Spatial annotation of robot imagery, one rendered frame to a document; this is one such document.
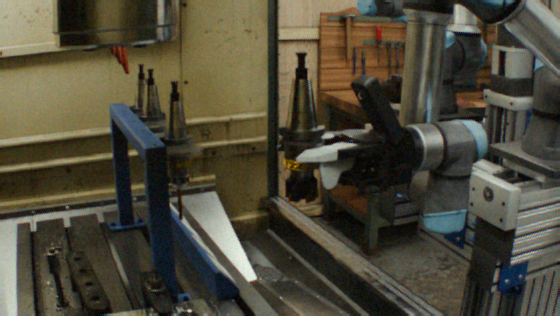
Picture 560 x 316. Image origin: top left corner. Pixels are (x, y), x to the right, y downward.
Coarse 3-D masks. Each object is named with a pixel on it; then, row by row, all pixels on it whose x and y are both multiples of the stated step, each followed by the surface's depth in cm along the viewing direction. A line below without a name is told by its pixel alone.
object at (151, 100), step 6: (156, 84) 122; (150, 90) 121; (156, 90) 122; (144, 96) 121; (150, 96) 121; (156, 96) 122; (144, 102) 122; (150, 102) 121; (156, 102) 122; (144, 108) 122; (150, 108) 121; (156, 108) 122; (144, 114) 122; (150, 114) 121; (156, 114) 122
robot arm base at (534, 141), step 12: (540, 120) 113; (552, 120) 111; (528, 132) 117; (540, 132) 113; (552, 132) 111; (528, 144) 116; (540, 144) 113; (552, 144) 112; (540, 156) 113; (552, 156) 111
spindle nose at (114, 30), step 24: (72, 0) 57; (96, 0) 57; (120, 0) 58; (144, 0) 59; (168, 0) 62; (72, 24) 58; (96, 24) 58; (120, 24) 58; (144, 24) 60; (168, 24) 63; (72, 48) 60
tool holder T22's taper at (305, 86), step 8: (296, 80) 76; (304, 80) 76; (296, 88) 76; (304, 88) 76; (312, 88) 77; (296, 96) 76; (304, 96) 76; (312, 96) 77; (296, 104) 77; (304, 104) 76; (312, 104) 77; (288, 112) 78; (296, 112) 77; (304, 112) 77; (312, 112) 77; (288, 120) 78; (296, 120) 77; (304, 120) 77; (312, 120) 77; (296, 128) 77; (304, 128) 77; (312, 128) 77
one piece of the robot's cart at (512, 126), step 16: (496, 112) 143; (512, 112) 136; (496, 128) 144; (512, 128) 137; (496, 160) 147; (464, 288) 160; (480, 288) 156; (464, 304) 161; (480, 304) 157; (496, 304) 151
